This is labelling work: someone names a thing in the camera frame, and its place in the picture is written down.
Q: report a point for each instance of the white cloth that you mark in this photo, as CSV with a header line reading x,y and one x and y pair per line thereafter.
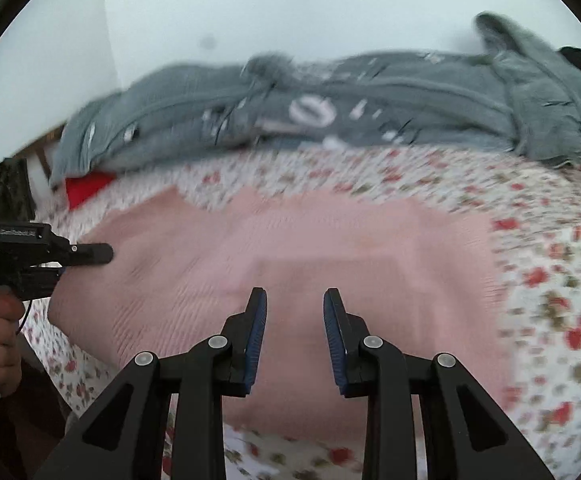
x,y
38,180

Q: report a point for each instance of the floral bed sheet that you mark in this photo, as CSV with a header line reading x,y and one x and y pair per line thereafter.
x,y
545,260

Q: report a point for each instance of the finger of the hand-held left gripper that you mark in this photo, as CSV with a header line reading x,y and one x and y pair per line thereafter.
x,y
90,255

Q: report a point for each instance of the red cloth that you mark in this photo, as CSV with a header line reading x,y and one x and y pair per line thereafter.
x,y
83,190

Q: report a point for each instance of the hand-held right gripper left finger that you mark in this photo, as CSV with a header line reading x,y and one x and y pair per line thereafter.
x,y
256,330

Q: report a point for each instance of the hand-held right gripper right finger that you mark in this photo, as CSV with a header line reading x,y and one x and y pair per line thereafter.
x,y
334,340

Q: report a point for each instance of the grey embroidered quilt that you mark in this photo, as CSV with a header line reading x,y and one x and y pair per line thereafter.
x,y
420,95

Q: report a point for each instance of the pink knitted sweater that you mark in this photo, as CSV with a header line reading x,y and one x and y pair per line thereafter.
x,y
320,240

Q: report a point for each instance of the wooden bed headboard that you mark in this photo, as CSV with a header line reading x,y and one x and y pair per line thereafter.
x,y
50,142

